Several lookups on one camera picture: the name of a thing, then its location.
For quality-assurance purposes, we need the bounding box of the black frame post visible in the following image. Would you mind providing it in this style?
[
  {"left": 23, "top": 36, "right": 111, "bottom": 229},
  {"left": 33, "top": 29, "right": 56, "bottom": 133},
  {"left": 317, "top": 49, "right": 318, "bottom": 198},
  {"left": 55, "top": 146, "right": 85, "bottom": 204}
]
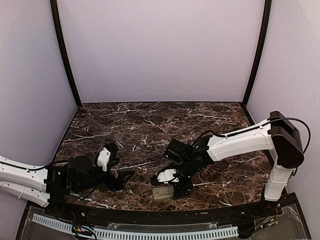
[
  {"left": 49, "top": 0, "right": 82, "bottom": 108},
  {"left": 241, "top": 0, "right": 272, "bottom": 109}
]

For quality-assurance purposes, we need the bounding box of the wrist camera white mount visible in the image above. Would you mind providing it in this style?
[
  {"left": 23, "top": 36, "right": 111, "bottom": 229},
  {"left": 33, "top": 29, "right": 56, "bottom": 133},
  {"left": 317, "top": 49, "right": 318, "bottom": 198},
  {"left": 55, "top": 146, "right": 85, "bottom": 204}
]
[
  {"left": 150, "top": 168, "right": 179, "bottom": 186},
  {"left": 96, "top": 142, "right": 118, "bottom": 172}
]

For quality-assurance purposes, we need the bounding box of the right black frame post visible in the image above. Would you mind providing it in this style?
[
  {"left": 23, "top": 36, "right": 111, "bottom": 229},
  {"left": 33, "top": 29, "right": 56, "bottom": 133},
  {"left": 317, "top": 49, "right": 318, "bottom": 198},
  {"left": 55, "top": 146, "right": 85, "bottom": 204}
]
[{"left": 241, "top": 0, "right": 272, "bottom": 109}]

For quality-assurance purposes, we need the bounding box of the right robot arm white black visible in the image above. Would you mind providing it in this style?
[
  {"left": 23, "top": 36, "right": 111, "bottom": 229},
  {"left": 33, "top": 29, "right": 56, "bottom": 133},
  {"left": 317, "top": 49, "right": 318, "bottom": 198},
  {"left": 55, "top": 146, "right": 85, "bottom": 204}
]
[{"left": 155, "top": 111, "right": 309, "bottom": 217}]

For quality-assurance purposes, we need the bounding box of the black front rail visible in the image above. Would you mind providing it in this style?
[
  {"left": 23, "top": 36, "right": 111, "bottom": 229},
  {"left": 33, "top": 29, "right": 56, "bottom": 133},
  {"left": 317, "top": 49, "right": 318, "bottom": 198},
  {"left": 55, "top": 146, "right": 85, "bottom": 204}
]
[{"left": 36, "top": 193, "right": 298, "bottom": 226}]

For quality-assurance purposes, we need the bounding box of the left black frame post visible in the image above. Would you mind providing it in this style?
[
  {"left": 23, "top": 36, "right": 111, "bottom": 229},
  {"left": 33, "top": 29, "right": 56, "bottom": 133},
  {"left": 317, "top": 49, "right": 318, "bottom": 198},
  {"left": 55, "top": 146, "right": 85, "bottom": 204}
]
[{"left": 49, "top": 0, "right": 82, "bottom": 108}]

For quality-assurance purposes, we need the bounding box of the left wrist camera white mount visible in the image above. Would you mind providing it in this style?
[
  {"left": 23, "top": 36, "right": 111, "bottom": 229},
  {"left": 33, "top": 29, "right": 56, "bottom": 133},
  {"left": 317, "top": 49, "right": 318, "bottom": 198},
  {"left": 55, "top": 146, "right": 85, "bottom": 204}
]
[{"left": 96, "top": 142, "right": 118, "bottom": 172}]

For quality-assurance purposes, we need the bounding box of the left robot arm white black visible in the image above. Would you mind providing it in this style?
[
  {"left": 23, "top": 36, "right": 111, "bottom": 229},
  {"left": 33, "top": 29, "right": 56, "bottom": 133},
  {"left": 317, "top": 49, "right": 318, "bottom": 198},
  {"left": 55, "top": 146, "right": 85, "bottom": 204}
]
[{"left": 0, "top": 155, "right": 134, "bottom": 218}]

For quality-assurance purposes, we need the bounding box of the white slotted cable duct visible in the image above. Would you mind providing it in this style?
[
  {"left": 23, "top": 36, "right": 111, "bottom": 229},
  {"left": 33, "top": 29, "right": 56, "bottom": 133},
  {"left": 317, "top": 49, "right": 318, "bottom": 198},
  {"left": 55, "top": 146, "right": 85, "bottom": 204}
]
[{"left": 32, "top": 213, "right": 239, "bottom": 240}]

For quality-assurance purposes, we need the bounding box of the white remote control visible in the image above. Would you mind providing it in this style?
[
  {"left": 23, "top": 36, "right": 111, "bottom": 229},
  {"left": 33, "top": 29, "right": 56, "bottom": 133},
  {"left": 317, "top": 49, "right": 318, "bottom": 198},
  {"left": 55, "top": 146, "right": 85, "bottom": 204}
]
[{"left": 152, "top": 185, "right": 174, "bottom": 200}]

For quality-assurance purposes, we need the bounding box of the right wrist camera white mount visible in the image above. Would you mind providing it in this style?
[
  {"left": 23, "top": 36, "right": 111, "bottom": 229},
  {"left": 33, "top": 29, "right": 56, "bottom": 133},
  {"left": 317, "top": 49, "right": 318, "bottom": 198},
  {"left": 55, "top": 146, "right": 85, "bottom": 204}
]
[{"left": 150, "top": 168, "right": 179, "bottom": 186}]

